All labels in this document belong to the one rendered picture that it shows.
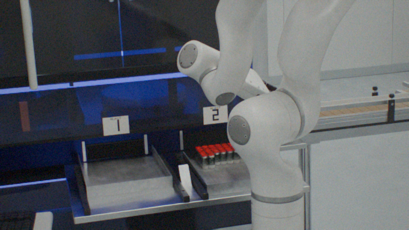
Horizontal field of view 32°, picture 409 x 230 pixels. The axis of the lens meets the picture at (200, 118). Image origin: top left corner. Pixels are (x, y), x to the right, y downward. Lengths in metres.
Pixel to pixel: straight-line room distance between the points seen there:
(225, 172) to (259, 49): 0.44
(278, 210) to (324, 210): 2.67
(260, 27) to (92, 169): 0.73
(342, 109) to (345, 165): 2.23
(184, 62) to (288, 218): 0.43
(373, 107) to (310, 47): 1.42
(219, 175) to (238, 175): 0.06
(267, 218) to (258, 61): 0.93
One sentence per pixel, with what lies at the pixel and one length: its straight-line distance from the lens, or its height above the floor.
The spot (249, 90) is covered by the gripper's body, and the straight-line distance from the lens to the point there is 1.78.
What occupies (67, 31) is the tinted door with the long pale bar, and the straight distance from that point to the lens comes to 2.32.
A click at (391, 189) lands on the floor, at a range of 4.64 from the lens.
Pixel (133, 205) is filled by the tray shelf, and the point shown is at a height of 0.88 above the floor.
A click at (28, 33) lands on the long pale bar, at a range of 2.23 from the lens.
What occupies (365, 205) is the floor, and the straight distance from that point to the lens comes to 4.38.
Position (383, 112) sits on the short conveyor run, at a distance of 2.81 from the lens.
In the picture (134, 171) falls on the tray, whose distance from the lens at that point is 2.35.
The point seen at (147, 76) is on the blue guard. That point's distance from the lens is 2.37.
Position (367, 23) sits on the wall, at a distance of 7.78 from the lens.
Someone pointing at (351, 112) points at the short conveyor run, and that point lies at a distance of 2.79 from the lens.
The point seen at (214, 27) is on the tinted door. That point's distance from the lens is 2.40.
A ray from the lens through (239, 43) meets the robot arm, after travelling 1.61.
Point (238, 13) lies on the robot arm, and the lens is 1.59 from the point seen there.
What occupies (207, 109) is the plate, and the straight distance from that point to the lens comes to 2.43.
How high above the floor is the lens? 1.65
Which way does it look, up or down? 15 degrees down
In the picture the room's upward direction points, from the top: 3 degrees counter-clockwise
